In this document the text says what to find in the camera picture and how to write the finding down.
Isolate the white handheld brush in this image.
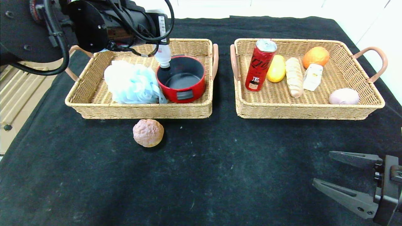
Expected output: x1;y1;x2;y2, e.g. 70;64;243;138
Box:
155;44;172;68

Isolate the light blue bath pouf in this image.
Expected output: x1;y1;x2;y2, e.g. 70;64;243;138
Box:
104;60;168;105

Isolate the pale pink round bun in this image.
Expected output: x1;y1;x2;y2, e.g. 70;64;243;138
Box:
329;88;360;105

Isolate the light wooden wheeled rack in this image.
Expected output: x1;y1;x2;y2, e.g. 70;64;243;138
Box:
0;61;47;132

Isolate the orange fruit toy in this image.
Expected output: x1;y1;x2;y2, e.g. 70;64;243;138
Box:
302;46;330;69

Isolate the black braided cable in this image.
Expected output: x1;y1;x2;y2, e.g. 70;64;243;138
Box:
29;0;41;24

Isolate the brown crusty round bun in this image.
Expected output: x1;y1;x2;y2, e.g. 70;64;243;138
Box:
133;119;164;148

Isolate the wicker basket with brown handles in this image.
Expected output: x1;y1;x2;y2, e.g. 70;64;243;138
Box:
64;38;219;120
230;38;388;121

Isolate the black smooth labelled cable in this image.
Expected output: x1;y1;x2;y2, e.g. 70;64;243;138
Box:
107;0;175;57

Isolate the red soda can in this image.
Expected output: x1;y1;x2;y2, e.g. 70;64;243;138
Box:
245;39;277;92

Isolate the yellow mango toy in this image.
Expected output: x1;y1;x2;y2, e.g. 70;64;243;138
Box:
266;55;286;83

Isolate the small white milk carton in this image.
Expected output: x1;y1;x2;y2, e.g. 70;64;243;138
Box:
302;64;323;91

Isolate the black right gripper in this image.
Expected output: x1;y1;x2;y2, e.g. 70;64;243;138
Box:
312;151;402;226

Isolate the long striped bread roll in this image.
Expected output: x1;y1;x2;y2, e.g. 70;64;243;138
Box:
285;57;304;98

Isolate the red pot with black handles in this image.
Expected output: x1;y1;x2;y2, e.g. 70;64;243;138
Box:
156;55;206;103

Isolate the black camera cable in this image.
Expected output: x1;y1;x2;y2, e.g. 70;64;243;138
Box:
9;0;70;76

